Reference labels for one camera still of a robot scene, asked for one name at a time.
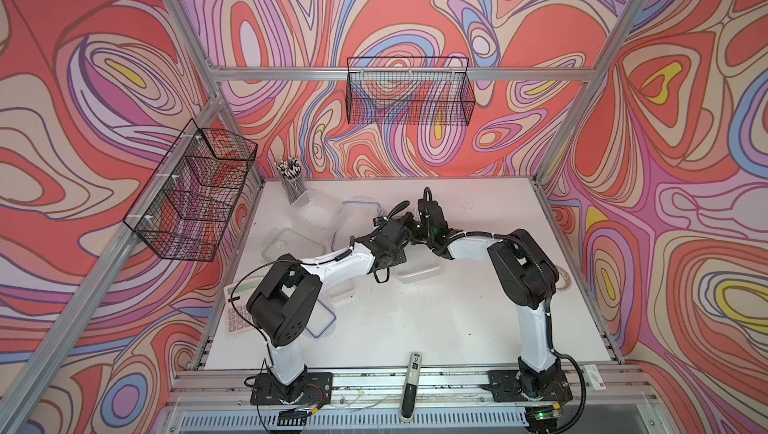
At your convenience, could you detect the black wire basket wall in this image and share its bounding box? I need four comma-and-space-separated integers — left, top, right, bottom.
345, 54, 476, 126
123, 120, 258, 262

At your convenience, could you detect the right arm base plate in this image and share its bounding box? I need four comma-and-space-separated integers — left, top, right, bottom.
481, 365, 573, 404

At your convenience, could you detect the tape roll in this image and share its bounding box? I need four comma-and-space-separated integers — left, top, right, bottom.
555, 266, 572, 291

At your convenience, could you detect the white calculator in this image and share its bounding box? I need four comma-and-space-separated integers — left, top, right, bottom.
224, 280, 259, 336

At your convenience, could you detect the white red label tag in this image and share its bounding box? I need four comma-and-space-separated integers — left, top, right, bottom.
582, 364, 606, 391

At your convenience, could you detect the clear lunch box green lid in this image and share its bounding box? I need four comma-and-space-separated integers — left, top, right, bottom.
289, 189, 344, 231

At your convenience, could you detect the small blue rimmed lid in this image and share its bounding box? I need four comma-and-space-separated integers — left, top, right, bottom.
305, 296, 338, 339

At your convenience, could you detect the aluminium frame rail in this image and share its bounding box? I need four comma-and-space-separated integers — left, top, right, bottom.
209, 66, 597, 82

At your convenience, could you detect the small clear box blue lid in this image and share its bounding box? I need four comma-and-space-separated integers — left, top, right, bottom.
327, 279, 356, 304

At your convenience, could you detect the mesh pen cup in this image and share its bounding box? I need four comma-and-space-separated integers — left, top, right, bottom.
275, 157, 306, 203

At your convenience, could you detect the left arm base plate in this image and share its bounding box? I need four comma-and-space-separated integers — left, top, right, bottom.
245, 372, 333, 407

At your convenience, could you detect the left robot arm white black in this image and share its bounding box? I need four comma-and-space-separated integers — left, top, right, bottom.
246, 213, 417, 387

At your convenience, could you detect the translucent green lunch box lid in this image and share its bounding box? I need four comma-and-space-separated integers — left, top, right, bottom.
261, 227, 327, 261

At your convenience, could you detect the black wire basket back wall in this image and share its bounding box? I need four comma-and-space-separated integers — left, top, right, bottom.
345, 54, 476, 126

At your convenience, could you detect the black wire basket left wall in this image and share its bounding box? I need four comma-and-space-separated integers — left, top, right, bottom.
123, 120, 258, 262

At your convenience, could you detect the large clear box blue lid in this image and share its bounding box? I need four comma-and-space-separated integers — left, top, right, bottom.
393, 244, 444, 283

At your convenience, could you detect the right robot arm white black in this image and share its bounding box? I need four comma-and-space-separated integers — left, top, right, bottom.
414, 189, 561, 399

